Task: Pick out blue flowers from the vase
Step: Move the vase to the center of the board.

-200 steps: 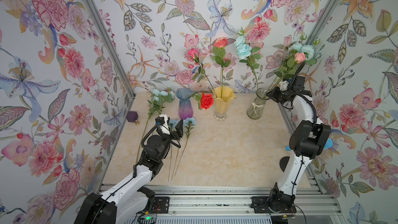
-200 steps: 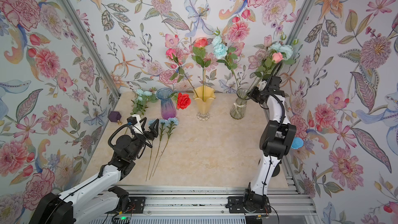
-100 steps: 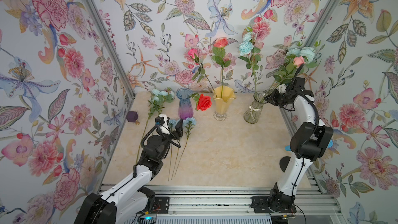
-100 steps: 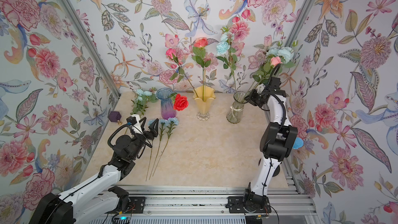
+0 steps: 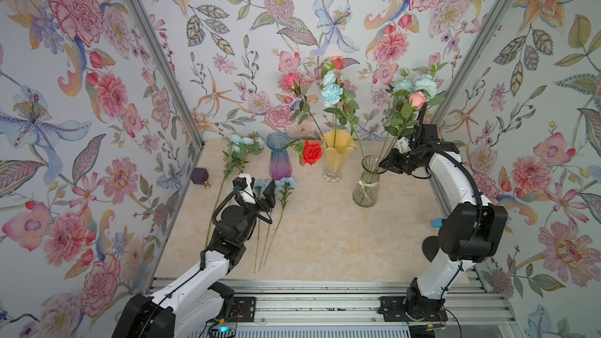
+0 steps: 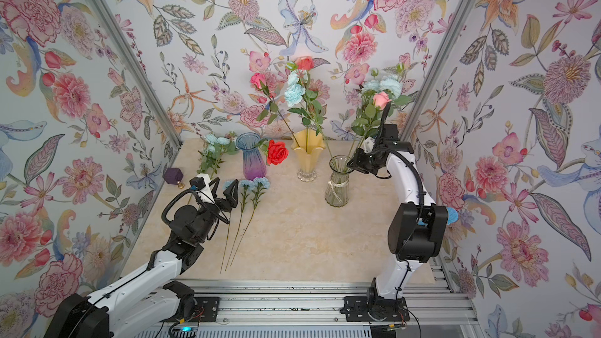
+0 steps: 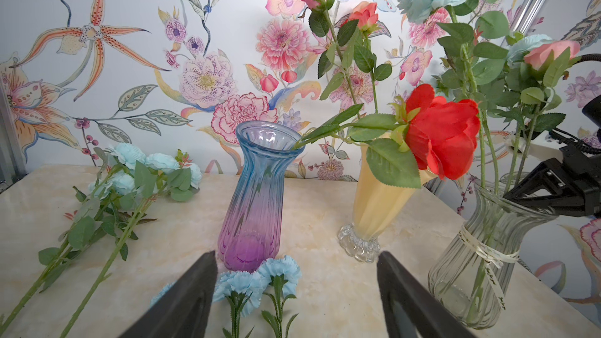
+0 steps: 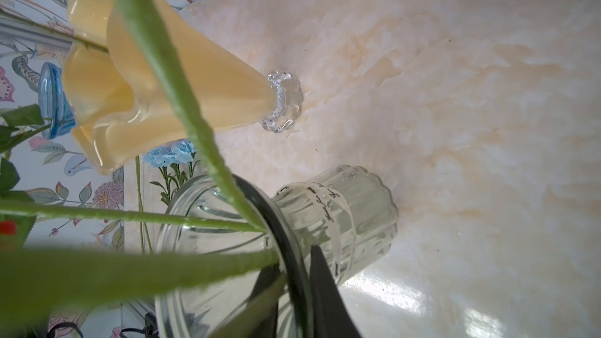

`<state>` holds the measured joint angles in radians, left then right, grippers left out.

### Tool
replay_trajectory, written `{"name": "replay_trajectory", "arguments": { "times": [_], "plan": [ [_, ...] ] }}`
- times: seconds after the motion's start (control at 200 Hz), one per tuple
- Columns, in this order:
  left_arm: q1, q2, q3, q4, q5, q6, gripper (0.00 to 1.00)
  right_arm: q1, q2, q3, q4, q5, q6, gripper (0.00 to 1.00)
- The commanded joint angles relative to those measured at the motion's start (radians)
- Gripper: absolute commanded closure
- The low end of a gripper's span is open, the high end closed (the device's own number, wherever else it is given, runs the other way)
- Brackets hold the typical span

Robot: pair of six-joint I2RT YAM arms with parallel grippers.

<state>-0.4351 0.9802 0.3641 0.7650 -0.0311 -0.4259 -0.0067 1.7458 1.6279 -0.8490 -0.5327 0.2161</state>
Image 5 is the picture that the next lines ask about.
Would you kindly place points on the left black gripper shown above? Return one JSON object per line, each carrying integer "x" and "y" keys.
{"x": 271, "y": 200}

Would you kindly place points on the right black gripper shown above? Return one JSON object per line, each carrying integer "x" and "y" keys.
{"x": 393, "y": 162}

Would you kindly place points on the clear ribbed glass vase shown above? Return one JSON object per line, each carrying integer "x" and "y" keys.
{"x": 367, "y": 190}

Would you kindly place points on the light blue rose stem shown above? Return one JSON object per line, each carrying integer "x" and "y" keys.
{"x": 235, "y": 164}

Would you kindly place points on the red rose stem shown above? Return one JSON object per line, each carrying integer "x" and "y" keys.
{"x": 309, "y": 152}

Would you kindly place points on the yellow ruffled glass vase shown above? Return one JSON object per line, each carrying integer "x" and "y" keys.
{"x": 337, "y": 146}

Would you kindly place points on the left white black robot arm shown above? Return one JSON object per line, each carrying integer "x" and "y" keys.
{"x": 198, "y": 296}

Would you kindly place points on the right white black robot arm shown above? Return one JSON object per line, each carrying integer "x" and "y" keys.
{"x": 468, "y": 236}

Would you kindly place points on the blue purple glass vase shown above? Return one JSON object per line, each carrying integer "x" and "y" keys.
{"x": 280, "y": 165}

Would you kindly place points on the pink and blue rose bouquet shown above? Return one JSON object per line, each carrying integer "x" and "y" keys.
{"x": 395, "y": 102}

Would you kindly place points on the purple perfume bottle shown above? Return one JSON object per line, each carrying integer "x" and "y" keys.
{"x": 200, "y": 176}

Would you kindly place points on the pink rose blue carnation bouquet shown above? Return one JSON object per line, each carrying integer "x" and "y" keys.
{"x": 300, "y": 98}

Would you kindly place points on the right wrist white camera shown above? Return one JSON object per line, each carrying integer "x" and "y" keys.
{"x": 403, "y": 145}

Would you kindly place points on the wrist white camera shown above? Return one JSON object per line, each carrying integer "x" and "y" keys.
{"x": 403, "y": 145}
{"x": 243, "y": 187}

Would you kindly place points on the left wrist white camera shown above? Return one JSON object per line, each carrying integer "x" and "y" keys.
{"x": 243, "y": 187}

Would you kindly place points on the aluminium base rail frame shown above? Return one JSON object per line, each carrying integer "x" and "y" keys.
{"x": 332, "y": 309}

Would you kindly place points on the left aluminium corner post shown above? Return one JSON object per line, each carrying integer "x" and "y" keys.
{"x": 154, "y": 46}

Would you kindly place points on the aluminium corner post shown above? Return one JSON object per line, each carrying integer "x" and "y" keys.
{"x": 154, "y": 46}
{"x": 484, "y": 37}

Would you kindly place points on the right aluminium corner post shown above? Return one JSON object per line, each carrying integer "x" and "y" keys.
{"x": 484, "y": 37}

